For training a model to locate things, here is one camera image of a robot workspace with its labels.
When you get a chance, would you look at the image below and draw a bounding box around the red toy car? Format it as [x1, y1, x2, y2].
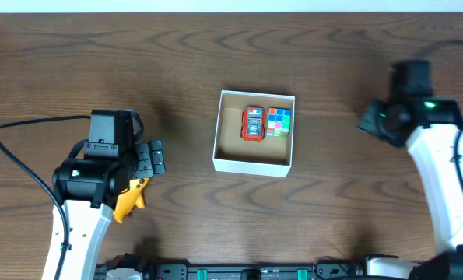
[240, 106, 265, 142]

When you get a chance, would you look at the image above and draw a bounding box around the colourful puzzle cube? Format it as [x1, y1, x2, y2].
[266, 107, 292, 138]

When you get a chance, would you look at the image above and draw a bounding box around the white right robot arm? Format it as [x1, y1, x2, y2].
[359, 98, 463, 279]

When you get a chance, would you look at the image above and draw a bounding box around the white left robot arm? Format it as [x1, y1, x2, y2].
[42, 140, 165, 279]

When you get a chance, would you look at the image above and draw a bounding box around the white cardboard box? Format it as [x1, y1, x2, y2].
[212, 90, 295, 177]

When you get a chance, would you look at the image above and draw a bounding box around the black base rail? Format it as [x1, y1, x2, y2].
[93, 254, 367, 280]

